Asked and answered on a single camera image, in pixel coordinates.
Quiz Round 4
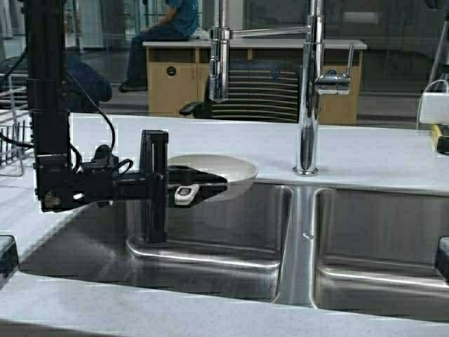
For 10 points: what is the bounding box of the wooden background table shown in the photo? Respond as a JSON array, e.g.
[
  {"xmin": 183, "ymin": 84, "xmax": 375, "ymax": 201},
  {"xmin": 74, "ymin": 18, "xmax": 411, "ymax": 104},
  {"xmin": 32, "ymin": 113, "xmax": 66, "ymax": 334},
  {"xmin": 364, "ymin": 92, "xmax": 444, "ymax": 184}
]
[{"xmin": 142, "ymin": 37, "xmax": 368, "ymax": 124}]

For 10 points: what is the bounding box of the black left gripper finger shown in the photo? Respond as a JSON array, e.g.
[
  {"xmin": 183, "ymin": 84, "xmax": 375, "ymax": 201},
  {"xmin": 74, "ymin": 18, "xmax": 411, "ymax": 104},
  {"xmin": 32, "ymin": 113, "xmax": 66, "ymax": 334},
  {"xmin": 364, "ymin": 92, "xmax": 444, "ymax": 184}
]
[
  {"xmin": 167, "ymin": 184, "xmax": 227, "ymax": 208},
  {"xmin": 168, "ymin": 165, "xmax": 227, "ymax": 186}
]

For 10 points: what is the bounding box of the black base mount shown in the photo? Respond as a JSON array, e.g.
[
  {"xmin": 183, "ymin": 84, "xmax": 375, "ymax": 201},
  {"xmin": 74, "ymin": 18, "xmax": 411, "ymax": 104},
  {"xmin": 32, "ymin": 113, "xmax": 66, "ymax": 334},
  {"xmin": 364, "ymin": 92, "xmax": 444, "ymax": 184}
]
[
  {"xmin": 0, "ymin": 235, "xmax": 19, "ymax": 288},
  {"xmin": 435, "ymin": 237, "xmax": 449, "ymax": 283}
]

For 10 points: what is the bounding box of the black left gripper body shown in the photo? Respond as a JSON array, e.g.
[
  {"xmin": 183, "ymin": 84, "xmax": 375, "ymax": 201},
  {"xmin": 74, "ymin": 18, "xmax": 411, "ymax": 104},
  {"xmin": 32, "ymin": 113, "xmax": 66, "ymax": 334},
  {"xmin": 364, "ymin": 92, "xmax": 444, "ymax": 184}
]
[{"xmin": 114, "ymin": 130, "xmax": 168, "ymax": 244}]

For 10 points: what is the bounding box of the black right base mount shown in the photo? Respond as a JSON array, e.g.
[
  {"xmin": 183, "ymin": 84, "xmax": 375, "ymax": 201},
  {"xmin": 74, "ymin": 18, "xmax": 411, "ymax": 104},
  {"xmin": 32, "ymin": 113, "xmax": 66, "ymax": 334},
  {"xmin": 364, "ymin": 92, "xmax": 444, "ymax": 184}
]
[{"xmin": 435, "ymin": 237, "xmax": 449, "ymax": 283}]

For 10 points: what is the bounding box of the black office chair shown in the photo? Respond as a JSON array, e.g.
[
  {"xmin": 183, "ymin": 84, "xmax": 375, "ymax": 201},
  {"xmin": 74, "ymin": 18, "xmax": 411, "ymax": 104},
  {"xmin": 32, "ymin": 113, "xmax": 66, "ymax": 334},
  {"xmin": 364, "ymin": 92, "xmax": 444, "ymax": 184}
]
[{"xmin": 179, "ymin": 60, "xmax": 302, "ymax": 124}]

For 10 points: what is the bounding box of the stainless steel double sink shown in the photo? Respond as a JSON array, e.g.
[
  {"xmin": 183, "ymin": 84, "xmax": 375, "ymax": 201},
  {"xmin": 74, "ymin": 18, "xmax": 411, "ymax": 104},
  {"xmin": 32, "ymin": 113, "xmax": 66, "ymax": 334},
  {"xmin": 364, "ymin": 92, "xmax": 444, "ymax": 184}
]
[{"xmin": 20, "ymin": 183, "xmax": 448, "ymax": 323}]

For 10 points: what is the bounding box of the yellow black power strip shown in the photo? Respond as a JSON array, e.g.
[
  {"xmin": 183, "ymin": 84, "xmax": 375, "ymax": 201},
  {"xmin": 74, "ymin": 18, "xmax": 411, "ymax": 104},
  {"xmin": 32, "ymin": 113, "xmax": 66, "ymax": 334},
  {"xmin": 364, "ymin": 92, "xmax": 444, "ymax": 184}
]
[{"xmin": 431, "ymin": 124, "xmax": 449, "ymax": 155}]

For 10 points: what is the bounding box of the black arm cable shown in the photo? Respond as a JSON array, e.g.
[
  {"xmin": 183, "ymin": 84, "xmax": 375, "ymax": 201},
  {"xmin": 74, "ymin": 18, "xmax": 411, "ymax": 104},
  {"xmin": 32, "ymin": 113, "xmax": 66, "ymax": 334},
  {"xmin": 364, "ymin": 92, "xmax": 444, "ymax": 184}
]
[{"xmin": 0, "ymin": 45, "xmax": 136, "ymax": 176}]

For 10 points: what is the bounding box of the seated person in blue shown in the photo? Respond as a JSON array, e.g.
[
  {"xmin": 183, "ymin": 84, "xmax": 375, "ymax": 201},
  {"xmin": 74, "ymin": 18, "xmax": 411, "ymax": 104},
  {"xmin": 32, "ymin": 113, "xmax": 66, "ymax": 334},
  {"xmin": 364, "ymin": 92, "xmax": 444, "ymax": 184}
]
[{"xmin": 119, "ymin": 0, "xmax": 199, "ymax": 93}]

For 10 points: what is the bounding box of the chrome pull-down faucet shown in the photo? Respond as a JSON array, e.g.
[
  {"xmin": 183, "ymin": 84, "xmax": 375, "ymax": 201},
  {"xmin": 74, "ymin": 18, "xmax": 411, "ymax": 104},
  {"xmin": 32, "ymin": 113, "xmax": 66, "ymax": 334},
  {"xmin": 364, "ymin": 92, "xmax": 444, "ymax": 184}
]
[{"xmin": 209, "ymin": 1, "xmax": 354, "ymax": 176}]

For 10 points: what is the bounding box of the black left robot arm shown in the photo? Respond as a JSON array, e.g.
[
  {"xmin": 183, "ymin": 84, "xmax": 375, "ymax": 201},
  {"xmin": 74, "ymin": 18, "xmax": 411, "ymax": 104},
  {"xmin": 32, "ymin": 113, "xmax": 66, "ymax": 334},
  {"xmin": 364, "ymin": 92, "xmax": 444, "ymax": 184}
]
[{"xmin": 23, "ymin": 1, "xmax": 229, "ymax": 243}]

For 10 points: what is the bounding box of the wire dish rack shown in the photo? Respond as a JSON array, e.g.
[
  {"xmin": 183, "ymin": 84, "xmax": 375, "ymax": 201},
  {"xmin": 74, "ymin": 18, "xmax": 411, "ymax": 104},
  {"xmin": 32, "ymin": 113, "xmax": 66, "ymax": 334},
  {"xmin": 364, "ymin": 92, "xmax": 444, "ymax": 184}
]
[{"xmin": 1, "ymin": 74, "xmax": 32, "ymax": 178}]

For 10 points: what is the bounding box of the white frying pan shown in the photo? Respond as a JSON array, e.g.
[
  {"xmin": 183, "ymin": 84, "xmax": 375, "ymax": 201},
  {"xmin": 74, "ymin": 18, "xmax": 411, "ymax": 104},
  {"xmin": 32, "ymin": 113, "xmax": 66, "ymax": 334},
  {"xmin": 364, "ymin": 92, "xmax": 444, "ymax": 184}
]
[{"xmin": 168, "ymin": 154, "xmax": 258, "ymax": 202}]

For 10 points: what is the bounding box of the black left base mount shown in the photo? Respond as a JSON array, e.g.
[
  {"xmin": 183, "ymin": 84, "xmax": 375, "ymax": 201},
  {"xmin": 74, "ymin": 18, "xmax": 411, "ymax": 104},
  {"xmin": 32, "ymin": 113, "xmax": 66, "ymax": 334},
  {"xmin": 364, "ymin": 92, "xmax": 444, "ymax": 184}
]
[{"xmin": 0, "ymin": 235, "xmax": 19, "ymax": 288}]

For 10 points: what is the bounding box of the white power adapter box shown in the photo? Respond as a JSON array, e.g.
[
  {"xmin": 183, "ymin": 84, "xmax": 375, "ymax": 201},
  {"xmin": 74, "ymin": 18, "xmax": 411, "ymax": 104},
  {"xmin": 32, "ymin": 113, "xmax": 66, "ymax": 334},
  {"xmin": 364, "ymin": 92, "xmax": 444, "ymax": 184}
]
[{"xmin": 415, "ymin": 79, "xmax": 448, "ymax": 129}]

